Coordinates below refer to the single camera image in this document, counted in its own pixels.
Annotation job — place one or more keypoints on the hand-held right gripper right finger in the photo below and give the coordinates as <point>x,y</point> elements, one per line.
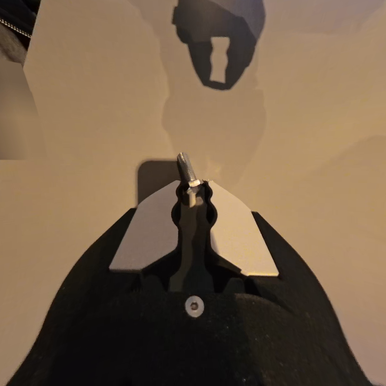
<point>235,238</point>

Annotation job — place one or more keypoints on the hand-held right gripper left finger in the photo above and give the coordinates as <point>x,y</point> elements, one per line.
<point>150,235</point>

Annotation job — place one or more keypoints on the steel hex bolt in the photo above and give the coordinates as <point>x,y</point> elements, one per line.
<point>185,169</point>

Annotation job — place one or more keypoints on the navy zip jacket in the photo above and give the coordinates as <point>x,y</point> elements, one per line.
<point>15,12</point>

